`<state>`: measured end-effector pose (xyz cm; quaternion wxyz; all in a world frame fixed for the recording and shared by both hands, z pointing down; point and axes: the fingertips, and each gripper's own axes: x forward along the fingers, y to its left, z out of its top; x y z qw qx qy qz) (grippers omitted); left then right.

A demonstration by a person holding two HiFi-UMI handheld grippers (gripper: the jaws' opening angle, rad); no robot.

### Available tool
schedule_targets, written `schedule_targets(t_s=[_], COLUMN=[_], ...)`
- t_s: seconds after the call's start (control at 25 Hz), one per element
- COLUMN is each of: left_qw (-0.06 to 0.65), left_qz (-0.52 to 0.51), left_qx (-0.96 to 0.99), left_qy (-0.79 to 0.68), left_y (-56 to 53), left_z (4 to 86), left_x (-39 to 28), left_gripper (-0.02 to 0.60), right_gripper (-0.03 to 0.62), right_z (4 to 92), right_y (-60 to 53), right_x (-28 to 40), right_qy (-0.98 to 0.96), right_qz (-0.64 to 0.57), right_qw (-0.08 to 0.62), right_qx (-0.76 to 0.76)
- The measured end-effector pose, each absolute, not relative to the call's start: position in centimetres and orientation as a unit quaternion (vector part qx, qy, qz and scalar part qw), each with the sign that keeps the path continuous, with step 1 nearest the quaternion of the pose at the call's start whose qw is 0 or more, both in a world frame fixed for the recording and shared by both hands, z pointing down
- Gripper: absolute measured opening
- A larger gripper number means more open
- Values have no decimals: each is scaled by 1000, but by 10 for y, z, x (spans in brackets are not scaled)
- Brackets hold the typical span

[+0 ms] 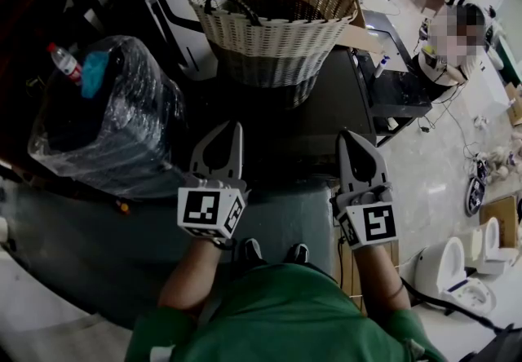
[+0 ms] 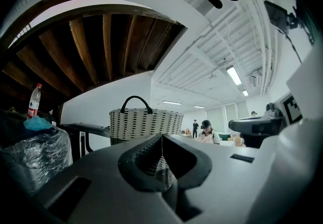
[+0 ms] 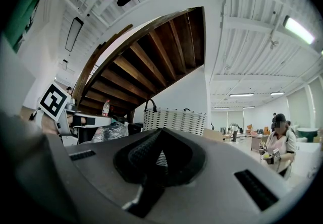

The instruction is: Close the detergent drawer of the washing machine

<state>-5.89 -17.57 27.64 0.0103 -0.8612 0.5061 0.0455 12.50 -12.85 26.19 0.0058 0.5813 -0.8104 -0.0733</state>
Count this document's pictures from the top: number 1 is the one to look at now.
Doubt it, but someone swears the black side table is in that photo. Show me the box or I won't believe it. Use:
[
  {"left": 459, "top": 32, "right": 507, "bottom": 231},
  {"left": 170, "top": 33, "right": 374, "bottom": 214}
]
[{"left": 351, "top": 8, "right": 434, "bottom": 148}]

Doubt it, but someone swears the pile of plush toys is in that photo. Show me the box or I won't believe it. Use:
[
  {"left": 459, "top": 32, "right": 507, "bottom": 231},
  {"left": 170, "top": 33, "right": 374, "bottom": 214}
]
[{"left": 471, "top": 139, "right": 522, "bottom": 191}]

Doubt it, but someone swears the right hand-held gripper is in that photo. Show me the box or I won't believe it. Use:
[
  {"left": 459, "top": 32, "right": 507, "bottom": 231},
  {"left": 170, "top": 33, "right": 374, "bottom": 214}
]
[{"left": 330, "top": 130, "right": 399, "bottom": 250}]

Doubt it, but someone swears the person's shoe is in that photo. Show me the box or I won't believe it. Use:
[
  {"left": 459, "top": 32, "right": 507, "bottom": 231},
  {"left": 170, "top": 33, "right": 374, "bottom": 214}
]
[
  {"left": 242, "top": 237, "right": 265, "bottom": 264},
  {"left": 285, "top": 242, "right": 311, "bottom": 265}
]

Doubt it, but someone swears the black and white machine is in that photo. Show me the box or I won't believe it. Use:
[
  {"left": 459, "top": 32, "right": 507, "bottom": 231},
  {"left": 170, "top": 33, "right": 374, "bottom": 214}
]
[{"left": 104, "top": 0, "right": 223, "bottom": 83}]

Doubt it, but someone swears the thin floor cable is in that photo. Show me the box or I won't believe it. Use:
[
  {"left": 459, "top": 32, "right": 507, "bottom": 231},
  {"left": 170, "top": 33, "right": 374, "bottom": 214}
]
[{"left": 419, "top": 98, "right": 480, "bottom": 160}]

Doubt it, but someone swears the black hose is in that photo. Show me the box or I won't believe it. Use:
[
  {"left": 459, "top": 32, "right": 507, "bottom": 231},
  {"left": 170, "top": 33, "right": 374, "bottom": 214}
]
[{"left": 400, "top": 276, "right": 505, "bottom": 333}]

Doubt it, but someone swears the person's left forearm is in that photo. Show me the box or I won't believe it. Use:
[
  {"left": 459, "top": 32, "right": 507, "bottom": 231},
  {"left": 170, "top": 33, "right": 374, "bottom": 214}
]
[{"left": 157, "top": 235, "right": 224, "bottom": 315}]

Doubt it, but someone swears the round black disc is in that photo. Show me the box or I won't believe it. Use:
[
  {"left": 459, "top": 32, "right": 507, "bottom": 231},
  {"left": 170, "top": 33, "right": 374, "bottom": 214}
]
[{"left": 464, "top": 175, "right": 487, "bottom": 218}]

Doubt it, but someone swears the clear water bottle red label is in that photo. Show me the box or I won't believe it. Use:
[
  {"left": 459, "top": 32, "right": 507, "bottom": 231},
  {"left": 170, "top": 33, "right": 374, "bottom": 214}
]
[{"left": 45, "top": 42, "right": 85, "bottom": 87}]

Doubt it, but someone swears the blue cloth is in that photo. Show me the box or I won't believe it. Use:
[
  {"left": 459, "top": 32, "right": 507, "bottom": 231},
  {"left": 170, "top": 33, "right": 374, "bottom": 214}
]
[{"left": 80, "top": 51, "right": 111, "bottom": 100}]

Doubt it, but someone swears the person's green shirt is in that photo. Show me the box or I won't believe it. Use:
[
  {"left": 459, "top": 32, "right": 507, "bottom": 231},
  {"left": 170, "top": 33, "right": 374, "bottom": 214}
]
[{"left": 123, "top": 262, "right": 448, "bottom": 362}]

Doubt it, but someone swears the small white bottle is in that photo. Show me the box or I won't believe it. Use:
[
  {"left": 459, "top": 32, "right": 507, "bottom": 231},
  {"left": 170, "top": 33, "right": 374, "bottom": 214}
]
[{"left": 373, "top": 55, "right": 392, "bottom": 80}]

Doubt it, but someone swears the brown cardboard box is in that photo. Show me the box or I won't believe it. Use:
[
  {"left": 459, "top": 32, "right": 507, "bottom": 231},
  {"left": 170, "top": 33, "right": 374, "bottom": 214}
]
[
  {"left": 478, "top": 196, "right": 520, "bottom": 249},
  {"left": 504, "top": 82, "right": 522, "bottom": 128}
]

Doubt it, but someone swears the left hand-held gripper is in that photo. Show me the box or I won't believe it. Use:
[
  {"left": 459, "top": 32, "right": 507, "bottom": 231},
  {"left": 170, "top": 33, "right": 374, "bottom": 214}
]
[{"left": 177, "top": 120, "right": 250, "bottom": 241}]

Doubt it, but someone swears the white toilet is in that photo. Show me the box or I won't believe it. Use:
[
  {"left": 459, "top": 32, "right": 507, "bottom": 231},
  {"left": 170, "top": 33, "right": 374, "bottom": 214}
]
[
  {"left": 459, "top": 216, "right": 518, "bottom": 276},
  {"left": 412, "top": 235, "right": 498, "bottom": 316}
]

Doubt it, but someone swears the person's left shoe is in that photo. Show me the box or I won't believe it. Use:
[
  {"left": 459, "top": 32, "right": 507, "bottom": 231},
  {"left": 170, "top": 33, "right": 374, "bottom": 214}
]
[{"left": 242, "top": 237, "right": 265, "bottom": 264}]

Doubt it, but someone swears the black wrist strap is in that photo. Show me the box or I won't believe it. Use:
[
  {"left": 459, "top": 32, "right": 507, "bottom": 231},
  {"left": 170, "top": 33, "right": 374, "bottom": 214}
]
[{"left": 210, "top": 235, "right": 238, "bottom": 252}]

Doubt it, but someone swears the person's right forearm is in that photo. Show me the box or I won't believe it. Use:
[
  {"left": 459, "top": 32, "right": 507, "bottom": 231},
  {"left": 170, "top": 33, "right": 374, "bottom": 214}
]
[{"left": 352, "top": 243, "right": 412, "bottom": 316}]

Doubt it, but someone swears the person's right shoe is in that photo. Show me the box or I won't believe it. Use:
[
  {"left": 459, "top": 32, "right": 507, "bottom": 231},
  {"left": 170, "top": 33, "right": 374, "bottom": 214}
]
[{"left": 285, "top": 242, "right": 311, "bottom": 265}]

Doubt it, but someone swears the woven laundry basket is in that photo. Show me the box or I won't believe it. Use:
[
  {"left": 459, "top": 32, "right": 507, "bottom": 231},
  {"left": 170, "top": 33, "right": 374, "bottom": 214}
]
[{"left": 187, "top": 0, "right": 361, "bottom": 109}]

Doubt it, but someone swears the plastic-wrapped black bundle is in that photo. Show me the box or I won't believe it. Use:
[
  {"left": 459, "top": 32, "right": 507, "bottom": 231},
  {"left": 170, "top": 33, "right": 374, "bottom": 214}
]
[{"left": 26, "top": 34, "right": 188, "bottom": 197}]

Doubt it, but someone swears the dark washing machine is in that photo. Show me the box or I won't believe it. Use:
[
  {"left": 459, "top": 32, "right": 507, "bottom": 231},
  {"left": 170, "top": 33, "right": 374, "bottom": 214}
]
[{"left": 178, "top": 44, "right": 378, "bottom": 190}]

